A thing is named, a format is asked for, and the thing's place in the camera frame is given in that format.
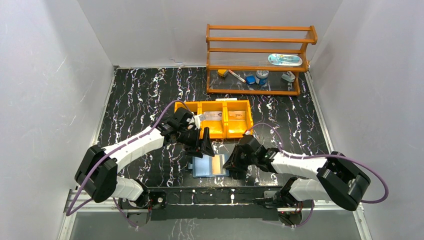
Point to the blue blister pack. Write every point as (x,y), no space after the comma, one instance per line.
(286,60)

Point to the silver credit card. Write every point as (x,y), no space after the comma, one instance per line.
(213,115)

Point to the orange credit card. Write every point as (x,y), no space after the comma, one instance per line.
(237,115)
(217,163)

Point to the white rectangular box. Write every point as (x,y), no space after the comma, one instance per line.
(225,99)

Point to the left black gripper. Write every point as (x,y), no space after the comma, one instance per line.
(197,142)

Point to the yellow three-compartment bin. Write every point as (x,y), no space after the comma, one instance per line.
(224,129)

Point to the blue small box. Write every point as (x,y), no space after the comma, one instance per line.
(250,79)

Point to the yellow sponge block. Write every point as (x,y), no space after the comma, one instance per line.
(222,73)

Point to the white marker pen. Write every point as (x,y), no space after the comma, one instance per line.
(237,76)

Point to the grey tape dispenser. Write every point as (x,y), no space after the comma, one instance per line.
(288,76)

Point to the orange wooden shelf rack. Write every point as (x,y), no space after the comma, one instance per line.
(245,49)

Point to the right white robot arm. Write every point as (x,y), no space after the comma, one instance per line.
(327,178)

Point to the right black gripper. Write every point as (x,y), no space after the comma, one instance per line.
(233,163)

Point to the blue card holder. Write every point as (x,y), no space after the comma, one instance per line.
(202,167)

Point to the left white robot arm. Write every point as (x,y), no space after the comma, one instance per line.
(99,169)

